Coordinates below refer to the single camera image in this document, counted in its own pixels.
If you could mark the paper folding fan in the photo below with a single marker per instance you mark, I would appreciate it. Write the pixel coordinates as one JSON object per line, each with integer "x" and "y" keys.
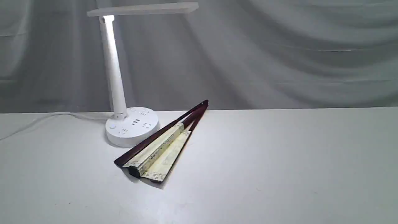
{"x": 154, "y": 158}

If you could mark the white desk lamp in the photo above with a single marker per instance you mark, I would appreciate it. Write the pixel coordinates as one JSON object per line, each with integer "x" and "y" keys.
{"x": 128, "y": 127}

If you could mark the grey backdrop curtain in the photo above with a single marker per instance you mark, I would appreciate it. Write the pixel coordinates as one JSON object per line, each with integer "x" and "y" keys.
{"x": 239, "y": 54}

